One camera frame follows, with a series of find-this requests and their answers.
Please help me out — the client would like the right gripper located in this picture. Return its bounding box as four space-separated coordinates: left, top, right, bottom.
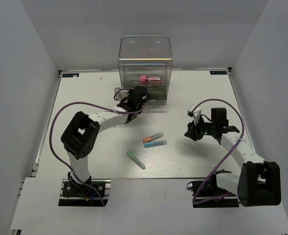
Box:
185 115 216 141

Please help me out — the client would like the clear drawer organizer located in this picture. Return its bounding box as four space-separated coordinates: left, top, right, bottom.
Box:
118 35 173 105

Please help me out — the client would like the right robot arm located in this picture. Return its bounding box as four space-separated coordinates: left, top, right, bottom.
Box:
185 106 281 207

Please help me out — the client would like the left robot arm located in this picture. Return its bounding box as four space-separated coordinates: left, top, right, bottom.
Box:
61 86 148 195

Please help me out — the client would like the blue capped highlighter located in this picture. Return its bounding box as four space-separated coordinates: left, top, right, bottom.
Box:
144 140 167 148

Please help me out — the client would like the orange capped highlighter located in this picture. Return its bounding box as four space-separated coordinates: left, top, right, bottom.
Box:
143 132 164 143

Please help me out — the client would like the green capped highlighter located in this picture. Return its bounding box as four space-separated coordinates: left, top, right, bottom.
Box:
126 151 145 170

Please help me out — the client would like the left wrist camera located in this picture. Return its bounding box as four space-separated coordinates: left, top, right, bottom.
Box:
114 87 129 101

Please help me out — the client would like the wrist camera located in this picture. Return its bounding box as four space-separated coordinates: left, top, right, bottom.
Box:
114 87 129 101
187 105 201 125

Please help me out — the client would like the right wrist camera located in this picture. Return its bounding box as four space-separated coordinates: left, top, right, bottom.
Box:
187 105 201 125

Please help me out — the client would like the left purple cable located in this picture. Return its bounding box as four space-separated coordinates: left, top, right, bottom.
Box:
50 88 144 206

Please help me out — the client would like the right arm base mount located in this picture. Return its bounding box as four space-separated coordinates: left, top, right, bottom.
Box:
192 170 240 208

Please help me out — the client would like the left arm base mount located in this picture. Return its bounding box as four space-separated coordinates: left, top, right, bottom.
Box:
58 179 111 207

